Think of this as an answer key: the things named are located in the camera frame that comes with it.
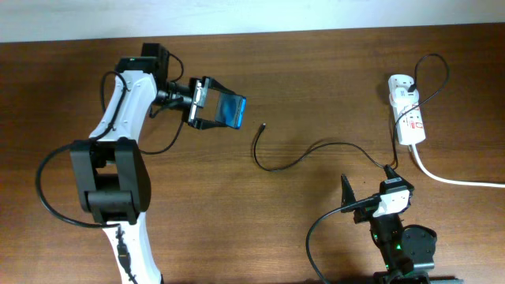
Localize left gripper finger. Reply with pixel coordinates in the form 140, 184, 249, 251
193, 118, 226, 130
203, 77, 235, 95

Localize black USB charging cable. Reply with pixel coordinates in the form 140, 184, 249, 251
252, 53, 450, 173

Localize blue Galaxy smartphone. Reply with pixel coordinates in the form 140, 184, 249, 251
215, 93, 247, 129

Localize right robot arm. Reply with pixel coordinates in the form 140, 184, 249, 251
341, 166, 437, 283

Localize white power strip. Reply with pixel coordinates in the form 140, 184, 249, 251
388, 74, 426, 146

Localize right camera black cable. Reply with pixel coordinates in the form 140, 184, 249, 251
305, 196, 382, 284

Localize camera black cable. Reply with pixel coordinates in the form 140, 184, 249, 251
305, 196, 382, 284
35, 53, 185, 284

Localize white USB wall charger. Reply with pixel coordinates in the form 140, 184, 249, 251
389, 87, 419, 107

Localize left camera black cable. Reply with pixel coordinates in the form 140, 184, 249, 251
35, 53, 185, 284

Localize white power strip cord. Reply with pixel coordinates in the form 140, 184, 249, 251
410, 144, 505, 189

